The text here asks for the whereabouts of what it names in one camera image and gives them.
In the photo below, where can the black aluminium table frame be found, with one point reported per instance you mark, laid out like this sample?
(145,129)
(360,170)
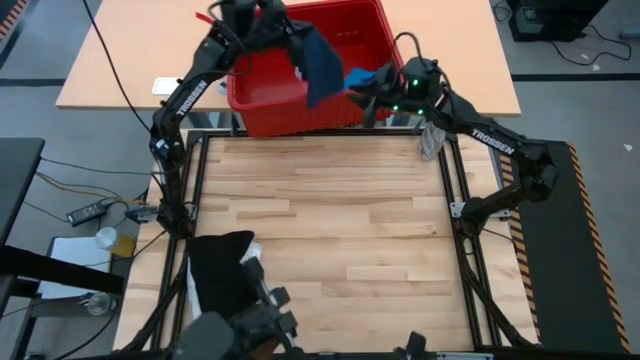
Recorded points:
(320,132)

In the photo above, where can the clear glass jar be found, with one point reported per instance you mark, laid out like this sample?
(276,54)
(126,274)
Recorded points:
(100,303)

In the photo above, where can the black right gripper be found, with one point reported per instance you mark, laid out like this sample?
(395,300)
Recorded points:
(392,99)

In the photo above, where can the black power adapter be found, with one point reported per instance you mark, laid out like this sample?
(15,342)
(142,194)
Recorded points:
(89,212)

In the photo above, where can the dark navy garment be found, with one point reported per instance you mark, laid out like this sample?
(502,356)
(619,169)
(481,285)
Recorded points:
(322,65)

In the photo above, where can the clear bottle amber liquid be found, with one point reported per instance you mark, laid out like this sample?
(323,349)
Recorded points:
(106,237)

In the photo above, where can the white flat box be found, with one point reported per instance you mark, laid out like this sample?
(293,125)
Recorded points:
(75,260)

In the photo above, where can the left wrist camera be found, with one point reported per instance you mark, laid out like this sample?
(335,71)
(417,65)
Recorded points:
(237,15)

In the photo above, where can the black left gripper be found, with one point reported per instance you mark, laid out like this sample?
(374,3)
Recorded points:
(272,22)

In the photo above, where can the red plastic laundry bin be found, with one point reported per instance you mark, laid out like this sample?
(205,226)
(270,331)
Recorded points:
(270,95)

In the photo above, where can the bright blue garment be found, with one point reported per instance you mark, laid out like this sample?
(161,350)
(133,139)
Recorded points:
(360,79)

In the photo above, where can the black computer case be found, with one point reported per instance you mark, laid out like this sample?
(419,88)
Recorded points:
(550,22)

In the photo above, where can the light wooden desk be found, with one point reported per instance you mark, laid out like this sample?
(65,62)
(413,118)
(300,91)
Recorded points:
(450,50)

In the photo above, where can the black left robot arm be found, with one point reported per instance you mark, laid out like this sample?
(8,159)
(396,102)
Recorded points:
(185,100)

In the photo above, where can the black mat striped edges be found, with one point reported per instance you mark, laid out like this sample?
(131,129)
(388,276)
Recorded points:
(565,300)
(10,20)

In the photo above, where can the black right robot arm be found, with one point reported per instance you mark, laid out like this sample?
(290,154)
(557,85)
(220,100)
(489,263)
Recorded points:
(500,145)

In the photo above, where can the clear spray bottle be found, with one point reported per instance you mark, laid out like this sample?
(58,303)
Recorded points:
(432,142)

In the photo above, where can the black garment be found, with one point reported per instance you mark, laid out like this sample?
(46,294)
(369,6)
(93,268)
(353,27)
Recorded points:
(220,275)

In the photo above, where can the black handheld camera rig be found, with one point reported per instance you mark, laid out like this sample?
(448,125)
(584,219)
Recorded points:
(235,330)

